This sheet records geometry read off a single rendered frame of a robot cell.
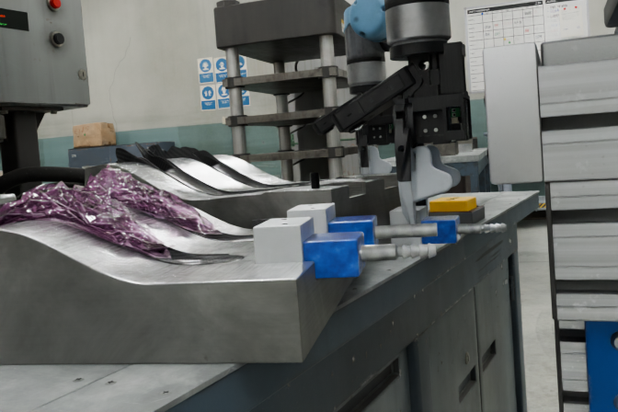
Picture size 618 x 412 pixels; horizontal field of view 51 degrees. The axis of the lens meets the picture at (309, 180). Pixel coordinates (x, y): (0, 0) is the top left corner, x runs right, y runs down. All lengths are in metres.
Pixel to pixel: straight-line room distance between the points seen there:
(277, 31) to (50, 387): 4.45
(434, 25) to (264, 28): 4.12
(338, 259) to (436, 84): 0.35
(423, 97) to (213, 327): 0.41
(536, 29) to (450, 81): 6.43
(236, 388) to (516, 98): 0.26
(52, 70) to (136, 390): 1.22
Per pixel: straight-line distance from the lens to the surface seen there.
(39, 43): 1.57
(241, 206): 0.77
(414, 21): 0.76
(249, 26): 4.90
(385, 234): 0.59
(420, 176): 0.75
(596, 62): 0.44
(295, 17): 4.79
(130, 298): 0.46
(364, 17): 1.10
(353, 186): 0.80
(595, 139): 0.44
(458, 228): 0.79
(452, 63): 0.77
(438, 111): 0.76
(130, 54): 8.50
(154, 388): 0.42
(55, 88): 1.58
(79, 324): 0.48
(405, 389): 0.91
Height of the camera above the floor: 0.94
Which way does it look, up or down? 3 degrees down
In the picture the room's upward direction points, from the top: 4 degrees counter-clockwise
